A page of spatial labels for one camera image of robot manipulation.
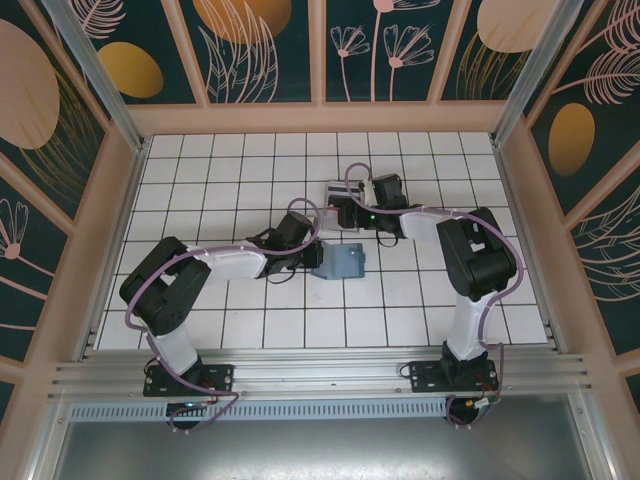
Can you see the aluminium frame post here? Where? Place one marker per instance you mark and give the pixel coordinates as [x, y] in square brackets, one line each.
[530, 70]
[95, 65]

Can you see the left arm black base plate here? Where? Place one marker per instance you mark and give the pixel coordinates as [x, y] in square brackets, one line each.
[222, 377]

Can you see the striped credit card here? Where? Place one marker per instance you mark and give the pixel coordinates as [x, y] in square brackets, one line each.
[342, 190]

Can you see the aluminium mounting rail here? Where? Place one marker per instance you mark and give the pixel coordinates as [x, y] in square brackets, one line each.
[320, 372]

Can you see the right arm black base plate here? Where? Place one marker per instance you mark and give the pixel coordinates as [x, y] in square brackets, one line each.
[425, 375]

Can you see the aluminium side rail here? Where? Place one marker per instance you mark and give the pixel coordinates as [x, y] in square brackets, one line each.
[532, 240]
[115, 240]

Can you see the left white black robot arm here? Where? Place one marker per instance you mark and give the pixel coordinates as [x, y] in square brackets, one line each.
[235, 265]

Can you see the clear acrylic card box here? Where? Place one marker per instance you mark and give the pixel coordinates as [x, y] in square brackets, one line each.
[331, 222]

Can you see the blue card holder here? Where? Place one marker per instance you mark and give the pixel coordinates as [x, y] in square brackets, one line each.
[342, 262]

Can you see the grey metal sheet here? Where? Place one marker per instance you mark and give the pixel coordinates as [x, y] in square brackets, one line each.
[320, 450]

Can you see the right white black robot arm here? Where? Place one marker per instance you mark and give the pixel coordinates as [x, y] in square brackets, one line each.
[475, 260]

